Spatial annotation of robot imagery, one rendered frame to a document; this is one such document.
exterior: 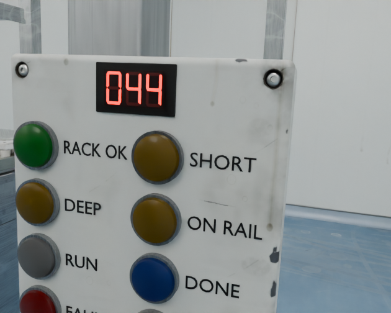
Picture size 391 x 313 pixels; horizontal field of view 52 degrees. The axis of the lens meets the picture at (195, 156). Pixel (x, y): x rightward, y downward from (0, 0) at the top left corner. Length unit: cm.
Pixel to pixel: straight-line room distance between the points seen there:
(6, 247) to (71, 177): 112
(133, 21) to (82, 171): 11
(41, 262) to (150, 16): 19
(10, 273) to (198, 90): 124
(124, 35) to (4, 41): 492
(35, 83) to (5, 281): 117
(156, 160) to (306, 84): 356
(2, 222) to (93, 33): 105
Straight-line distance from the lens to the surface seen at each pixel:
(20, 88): 27
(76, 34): 32
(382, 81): 378
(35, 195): 26
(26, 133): 26
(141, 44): 30
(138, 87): 22
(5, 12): 118
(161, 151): 21
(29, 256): 28
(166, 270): 24
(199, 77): 21
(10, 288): 143
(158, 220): 22
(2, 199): 123
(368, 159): 382
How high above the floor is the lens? 116
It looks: 10 degrees down
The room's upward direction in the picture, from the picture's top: 3 degrees clockwise
